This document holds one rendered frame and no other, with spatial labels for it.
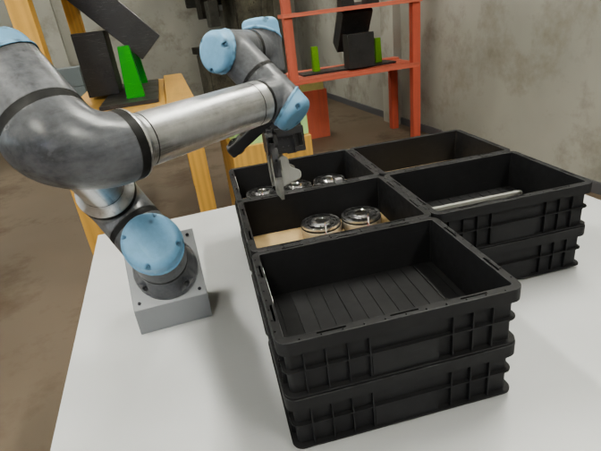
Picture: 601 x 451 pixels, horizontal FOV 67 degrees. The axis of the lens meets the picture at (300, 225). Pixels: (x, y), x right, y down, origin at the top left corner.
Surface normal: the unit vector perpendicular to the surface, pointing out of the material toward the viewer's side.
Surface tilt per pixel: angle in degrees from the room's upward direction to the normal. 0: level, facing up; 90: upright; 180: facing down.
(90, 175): 117
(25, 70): 41
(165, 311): 90
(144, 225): 54
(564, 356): 0
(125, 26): 90
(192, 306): 90
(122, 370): 0
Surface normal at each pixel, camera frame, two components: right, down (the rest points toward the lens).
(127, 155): 0.71, 0.29
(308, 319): -0.11, -0.90
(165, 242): 0.22, -0.25
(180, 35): 0.30, 0.37
